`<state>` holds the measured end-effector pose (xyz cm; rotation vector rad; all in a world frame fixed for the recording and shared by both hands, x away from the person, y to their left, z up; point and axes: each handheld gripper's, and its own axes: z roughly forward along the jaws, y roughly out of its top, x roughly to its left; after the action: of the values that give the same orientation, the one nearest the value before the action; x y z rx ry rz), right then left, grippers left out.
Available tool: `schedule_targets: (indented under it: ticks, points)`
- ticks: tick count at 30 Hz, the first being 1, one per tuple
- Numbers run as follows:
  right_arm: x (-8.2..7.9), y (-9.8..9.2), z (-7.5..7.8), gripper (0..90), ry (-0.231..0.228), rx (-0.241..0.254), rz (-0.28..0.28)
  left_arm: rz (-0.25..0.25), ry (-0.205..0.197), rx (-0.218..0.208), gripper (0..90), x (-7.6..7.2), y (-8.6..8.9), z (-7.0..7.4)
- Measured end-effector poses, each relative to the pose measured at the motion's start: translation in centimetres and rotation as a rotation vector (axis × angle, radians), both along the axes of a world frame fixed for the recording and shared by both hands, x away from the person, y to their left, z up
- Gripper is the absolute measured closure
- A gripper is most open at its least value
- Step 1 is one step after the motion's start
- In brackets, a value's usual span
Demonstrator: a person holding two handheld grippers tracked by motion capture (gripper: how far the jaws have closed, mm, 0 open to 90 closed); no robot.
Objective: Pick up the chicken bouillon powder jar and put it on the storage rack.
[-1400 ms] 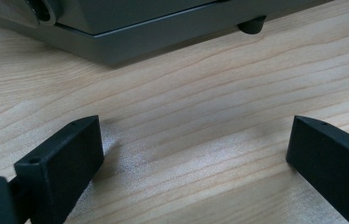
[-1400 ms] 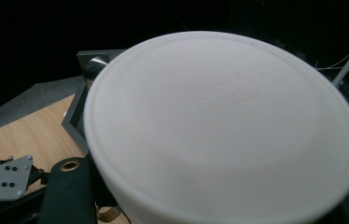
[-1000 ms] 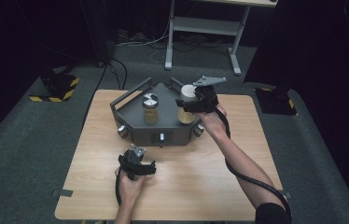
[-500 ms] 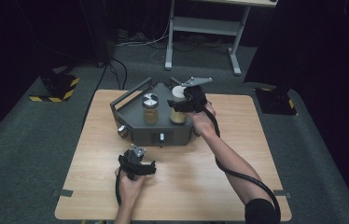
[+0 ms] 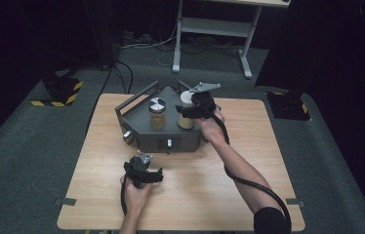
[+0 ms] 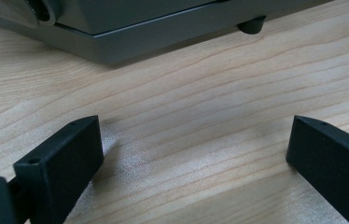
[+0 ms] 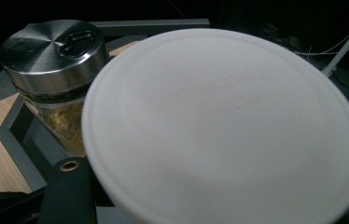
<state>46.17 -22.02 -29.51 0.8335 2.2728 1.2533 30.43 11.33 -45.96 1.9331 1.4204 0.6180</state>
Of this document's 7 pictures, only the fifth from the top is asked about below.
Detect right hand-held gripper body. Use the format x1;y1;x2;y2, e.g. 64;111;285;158
188;81;223;120

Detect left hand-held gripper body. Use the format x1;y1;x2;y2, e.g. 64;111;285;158
123;149;155;190

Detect white lid glass jar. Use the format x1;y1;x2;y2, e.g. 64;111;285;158
177;90;197;131

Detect silver lid glass jar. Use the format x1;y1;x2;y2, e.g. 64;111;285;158
147;96;167;132

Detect dark grey corner rack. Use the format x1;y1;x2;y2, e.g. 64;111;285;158
114;80;223;155

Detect person's left hand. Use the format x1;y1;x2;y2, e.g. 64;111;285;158
119;175;154;216

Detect person's right hand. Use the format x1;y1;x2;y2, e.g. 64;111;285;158
193;108;227;144

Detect grey metal desk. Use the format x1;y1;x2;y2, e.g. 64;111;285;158
172;0;293;80

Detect grey tape piece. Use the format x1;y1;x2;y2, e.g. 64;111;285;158
286;198;306;209
54;197;78;207

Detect black stand base striped tape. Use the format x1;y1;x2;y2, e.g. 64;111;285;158
29;75;84;108
264;90;312;122

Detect black upright pole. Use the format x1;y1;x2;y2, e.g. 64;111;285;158
83;0;118;71

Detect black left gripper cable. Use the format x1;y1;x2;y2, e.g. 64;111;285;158
120;176;130;216

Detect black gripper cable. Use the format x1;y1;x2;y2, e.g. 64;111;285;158
210;113;293;234
120;176;130;216

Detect white floor cable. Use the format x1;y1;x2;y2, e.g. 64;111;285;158
120;19;180;67

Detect black floor cable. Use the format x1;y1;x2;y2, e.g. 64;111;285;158
85;58;135;132

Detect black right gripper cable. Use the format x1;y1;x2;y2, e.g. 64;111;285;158
210;113;293;234

